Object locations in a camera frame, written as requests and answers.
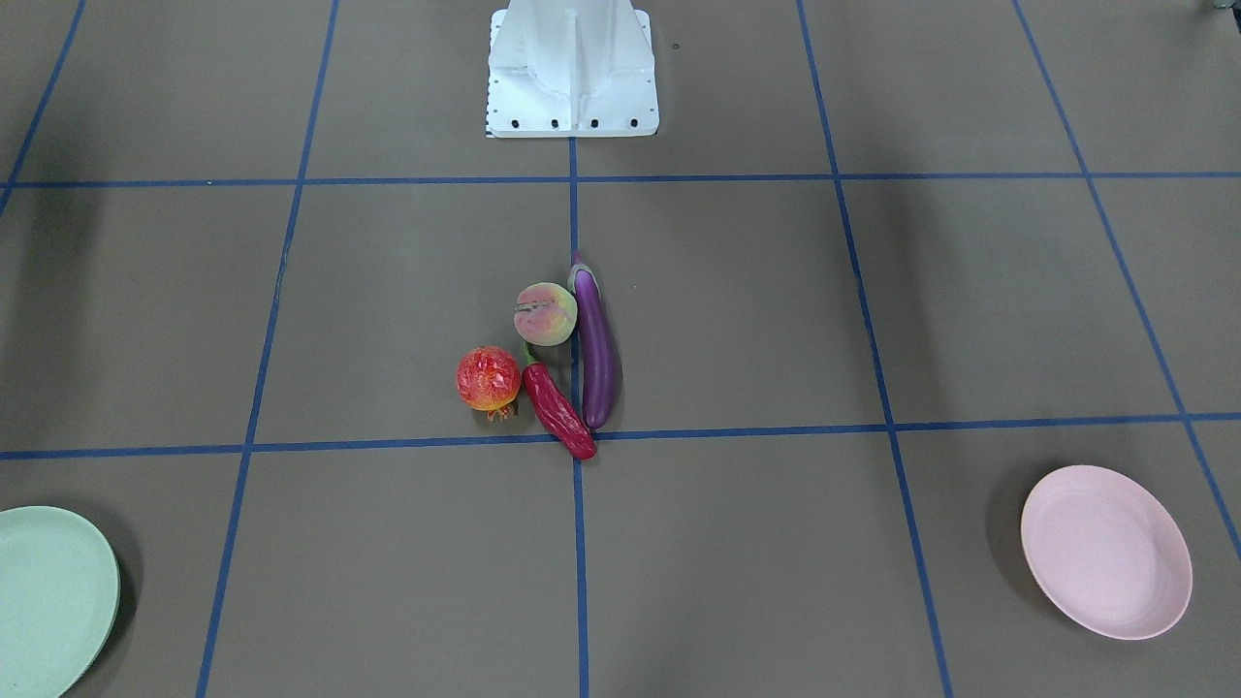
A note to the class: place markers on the red pomegranate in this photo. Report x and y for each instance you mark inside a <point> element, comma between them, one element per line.
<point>488,381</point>

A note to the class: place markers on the purple eggplant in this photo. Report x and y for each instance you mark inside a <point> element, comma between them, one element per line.
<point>599,352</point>

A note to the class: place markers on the red chili pepper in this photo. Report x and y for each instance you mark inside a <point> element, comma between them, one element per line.
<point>554,411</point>

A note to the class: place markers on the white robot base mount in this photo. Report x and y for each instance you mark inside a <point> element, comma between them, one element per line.
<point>571,69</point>

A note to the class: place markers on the green plate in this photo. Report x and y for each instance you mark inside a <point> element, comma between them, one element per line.
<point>60,589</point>

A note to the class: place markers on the peach fruit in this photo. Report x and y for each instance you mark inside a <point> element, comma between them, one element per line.
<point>545,314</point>

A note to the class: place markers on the pink plate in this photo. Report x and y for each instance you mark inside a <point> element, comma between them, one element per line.
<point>1106,553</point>

